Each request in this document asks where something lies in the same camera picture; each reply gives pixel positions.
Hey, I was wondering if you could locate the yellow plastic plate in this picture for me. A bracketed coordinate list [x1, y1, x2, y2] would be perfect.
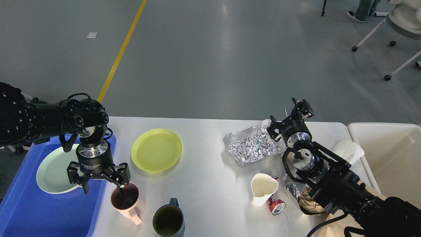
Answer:
[131, 128, 183, 173]

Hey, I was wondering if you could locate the white rolling chair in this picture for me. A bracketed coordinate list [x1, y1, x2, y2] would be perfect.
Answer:
[351, 0, 421, 81]

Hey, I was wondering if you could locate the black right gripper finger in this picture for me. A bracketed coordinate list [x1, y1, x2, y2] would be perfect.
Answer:
[266, 116, 285, 142]
[285, 97, 314, 123]

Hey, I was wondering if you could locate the white crumpled napkin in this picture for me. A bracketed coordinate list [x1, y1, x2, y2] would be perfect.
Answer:
[333, 140, 364, 165]

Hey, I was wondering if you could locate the crushed red soda can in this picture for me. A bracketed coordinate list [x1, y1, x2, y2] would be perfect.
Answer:
[268, 196, 286, 216]

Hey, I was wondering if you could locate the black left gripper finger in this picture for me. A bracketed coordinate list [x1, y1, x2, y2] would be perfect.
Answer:
[105, 163, 131, 193]
[67, 163, 91, 194]

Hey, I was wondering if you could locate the large crumpled aluminium foil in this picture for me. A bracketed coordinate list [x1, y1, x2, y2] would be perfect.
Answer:
[223, 119, 287, 167]

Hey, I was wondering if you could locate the blue plastic tray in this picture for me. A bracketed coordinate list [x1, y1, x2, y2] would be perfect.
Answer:
[0, 137, 107, 237]

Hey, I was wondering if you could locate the pink mug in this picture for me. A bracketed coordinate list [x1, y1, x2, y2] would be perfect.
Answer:
[110, 183, 146, 225]

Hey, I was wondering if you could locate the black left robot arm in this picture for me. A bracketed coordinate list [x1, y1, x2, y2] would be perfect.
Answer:
[0, 82, 131, 193]

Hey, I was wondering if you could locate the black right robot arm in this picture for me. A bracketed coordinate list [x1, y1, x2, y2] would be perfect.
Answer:
[267, 98, 421, 237]

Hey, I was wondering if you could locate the grey-blue mug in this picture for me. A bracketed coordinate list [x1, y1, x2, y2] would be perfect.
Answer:
[152, 197, 185, 237]

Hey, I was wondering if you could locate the person in jeans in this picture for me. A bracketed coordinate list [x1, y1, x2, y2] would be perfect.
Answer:
[346, 0, 381, 23]

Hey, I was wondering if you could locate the crumpled brown paper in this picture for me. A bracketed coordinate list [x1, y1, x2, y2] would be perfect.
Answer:
[298, 185, 326, 215]

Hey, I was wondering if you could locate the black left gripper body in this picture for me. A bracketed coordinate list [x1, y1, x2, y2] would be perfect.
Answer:
[71, 141, 115, 180]

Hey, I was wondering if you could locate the pale green plate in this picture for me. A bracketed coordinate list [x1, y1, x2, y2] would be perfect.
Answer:
[36, 144, 81, 195]

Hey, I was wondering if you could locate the crushed white paper cup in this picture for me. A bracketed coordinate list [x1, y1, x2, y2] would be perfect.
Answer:
[251, 173, 279, 206]

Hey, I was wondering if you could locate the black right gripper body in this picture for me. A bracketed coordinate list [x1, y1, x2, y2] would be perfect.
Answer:
[276, 120, 312, 147]

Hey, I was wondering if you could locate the black stand leg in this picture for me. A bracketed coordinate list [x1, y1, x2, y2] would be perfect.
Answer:
[321, 0, 327, 17]

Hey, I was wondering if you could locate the white plastic bin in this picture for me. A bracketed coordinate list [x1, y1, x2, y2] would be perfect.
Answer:
[348, 122, 421, 208]

